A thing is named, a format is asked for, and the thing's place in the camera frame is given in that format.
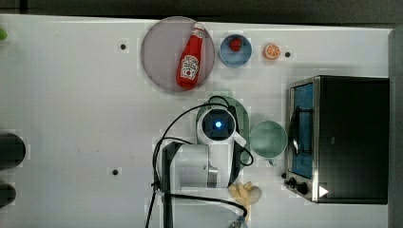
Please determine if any green oval strainer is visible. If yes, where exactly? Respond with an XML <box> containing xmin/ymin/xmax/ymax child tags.
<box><xmin>195</xmin><ymin>89</ymin><xmax>252</xmax><ymax>172</ymax></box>

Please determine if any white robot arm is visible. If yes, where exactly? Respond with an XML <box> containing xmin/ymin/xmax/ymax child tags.
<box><xmin>157</xmin><ymin>105</ymin><xmax>247</xmax><ymax>228</ymax></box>

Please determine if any red ketchup bottle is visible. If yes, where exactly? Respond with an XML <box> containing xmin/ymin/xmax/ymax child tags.
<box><xmin>176</xmin><ymin>23</ymin><xmax>204</xmax><ymax>90</ymax></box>

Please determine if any green mug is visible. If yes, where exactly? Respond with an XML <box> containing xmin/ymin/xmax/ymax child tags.
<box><xmin>250</xmin><ymin>121</ymin><xmax>288</xmax><ymax>166</ymax></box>

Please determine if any blue bowl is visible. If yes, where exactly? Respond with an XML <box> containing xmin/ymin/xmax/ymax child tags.
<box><xmin>220</xmin><ymin>34</ymin><xmax>253</xmax><ymax>67</ymax></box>

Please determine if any red strawberry in bowl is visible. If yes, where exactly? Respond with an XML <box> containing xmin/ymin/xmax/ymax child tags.
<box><xmin>229</xmin><ymin>38</ymin><xmax>242</xmax><ymax>52</ymax></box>

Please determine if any peeled toy banana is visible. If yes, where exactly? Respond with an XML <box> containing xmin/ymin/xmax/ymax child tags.
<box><xmin>228</xmin><ymin>181</ymin><xmax>262</xmax><ymax>221</ymax></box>

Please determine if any orange slice toy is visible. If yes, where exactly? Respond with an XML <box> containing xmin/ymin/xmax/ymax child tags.
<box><xmin>262</xmin><ymin>43</ymin><xmax>281</xmax><ymax>60</ymax></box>

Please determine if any black toaster oven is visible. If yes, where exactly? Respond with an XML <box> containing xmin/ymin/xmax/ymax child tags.
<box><xmin>281</xmin><ymin>75</ymin><xmax>390</xmax><ymax>204</ymax></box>

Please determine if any black round object lower left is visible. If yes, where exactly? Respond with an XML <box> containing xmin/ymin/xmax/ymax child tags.
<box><xmin>0</xmin><ymin>183</ymin><xmax>16</xmax><ymax>208</ymax></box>

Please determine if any green cylinder object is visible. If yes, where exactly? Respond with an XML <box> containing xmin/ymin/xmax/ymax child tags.
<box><xmin>0</xmin><ymin>28</ymin><xmax>8</xmax><ymax>41</ymax></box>

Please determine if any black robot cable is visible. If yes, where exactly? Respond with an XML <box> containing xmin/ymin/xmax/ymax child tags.
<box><xmin>144</xmin><ymin>95</ymin><xmax>255</xmax><ymax>228</ymax></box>

